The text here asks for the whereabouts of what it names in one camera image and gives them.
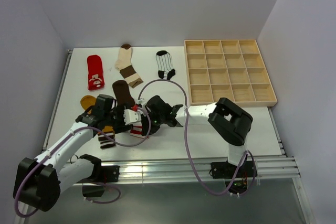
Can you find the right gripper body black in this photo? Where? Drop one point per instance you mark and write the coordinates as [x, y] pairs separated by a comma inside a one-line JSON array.
[[158, 120]]

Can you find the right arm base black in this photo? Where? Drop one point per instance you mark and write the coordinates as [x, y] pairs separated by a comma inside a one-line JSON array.
[[244, 178]]

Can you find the white black pinstripe sock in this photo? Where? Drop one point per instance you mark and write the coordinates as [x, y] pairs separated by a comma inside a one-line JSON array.
[[165, 65]]

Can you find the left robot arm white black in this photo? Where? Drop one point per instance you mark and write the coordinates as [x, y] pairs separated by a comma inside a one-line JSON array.
[[40, 180]]

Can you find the wooden compartment tray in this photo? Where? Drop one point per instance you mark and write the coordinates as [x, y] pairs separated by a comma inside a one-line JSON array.
[[232, 69]]

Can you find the aluminium rail frame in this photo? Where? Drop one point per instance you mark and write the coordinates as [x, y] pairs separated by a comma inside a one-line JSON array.
[[163, 159]]

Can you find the red sock with face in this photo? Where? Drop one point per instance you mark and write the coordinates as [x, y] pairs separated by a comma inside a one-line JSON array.
[[95, 73]]

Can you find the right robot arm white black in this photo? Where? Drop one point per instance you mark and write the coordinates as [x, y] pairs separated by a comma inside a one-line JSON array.
[[229, 120]]

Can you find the mustard yellow striped sock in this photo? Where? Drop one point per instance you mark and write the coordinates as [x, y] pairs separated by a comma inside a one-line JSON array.
[[105, 143]]

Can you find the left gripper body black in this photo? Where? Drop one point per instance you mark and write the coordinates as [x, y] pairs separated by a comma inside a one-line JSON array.
[[115, 118]]

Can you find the cream brown striped sock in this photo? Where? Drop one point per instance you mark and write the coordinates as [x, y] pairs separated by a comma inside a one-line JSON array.
[[125, 67]]

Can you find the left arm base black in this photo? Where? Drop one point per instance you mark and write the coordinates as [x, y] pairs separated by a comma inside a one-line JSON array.
[[107, 174]]

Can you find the dark brown striped sock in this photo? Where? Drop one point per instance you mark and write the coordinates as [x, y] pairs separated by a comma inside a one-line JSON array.
[[122, 94]]

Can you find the red white striped sock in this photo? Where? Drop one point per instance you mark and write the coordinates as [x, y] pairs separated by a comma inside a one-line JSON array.
[[136, 130]]

